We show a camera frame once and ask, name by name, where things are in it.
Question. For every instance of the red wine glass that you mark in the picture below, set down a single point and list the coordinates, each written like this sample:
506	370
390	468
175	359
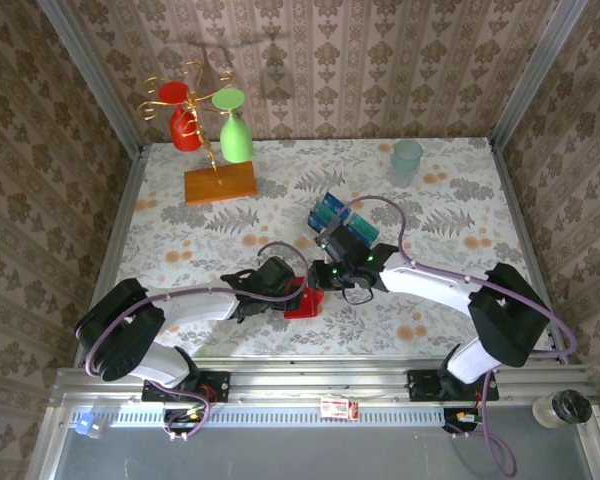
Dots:
185	137

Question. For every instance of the blue white plug connector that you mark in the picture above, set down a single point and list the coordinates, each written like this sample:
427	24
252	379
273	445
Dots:
87	425

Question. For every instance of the aluminium side rail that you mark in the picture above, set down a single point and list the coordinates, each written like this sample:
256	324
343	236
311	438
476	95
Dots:
125	215
530	240

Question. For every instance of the teal credit card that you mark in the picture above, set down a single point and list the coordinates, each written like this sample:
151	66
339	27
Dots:
364	227
326	210

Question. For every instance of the blue packets group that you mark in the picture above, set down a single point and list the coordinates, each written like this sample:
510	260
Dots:
342	212

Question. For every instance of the grey metal panel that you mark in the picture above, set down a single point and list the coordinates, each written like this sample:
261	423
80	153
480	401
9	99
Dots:
330	455

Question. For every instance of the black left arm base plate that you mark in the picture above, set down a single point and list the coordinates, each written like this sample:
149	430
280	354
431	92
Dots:
215	385

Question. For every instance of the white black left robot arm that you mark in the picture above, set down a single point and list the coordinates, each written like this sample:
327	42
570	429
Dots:
200	307

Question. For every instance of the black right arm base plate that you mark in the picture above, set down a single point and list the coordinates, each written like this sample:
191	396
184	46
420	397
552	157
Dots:
425	387

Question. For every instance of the black power connector block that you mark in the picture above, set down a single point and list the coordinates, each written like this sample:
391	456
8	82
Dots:
460	420
185	417

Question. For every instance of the aluminium front frame rail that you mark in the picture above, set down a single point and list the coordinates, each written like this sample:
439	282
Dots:
330	380

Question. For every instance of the small red white box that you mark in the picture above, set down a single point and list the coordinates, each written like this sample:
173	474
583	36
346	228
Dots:
339	408

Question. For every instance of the clear jar with black lid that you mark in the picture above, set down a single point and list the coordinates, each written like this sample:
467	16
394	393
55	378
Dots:
565	407

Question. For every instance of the green wine glass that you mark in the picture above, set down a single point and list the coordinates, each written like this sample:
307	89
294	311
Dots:
236	142

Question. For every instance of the floral fern table cover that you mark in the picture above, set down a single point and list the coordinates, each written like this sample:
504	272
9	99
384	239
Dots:
190	240

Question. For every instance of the translucent blue plastic cup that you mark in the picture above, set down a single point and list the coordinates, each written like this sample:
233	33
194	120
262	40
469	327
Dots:
406	165

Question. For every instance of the aluminium corner post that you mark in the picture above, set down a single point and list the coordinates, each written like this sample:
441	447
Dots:
95	80
535	75

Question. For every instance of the blue credit card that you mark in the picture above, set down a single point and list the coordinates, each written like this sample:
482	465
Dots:
336	200
319	221

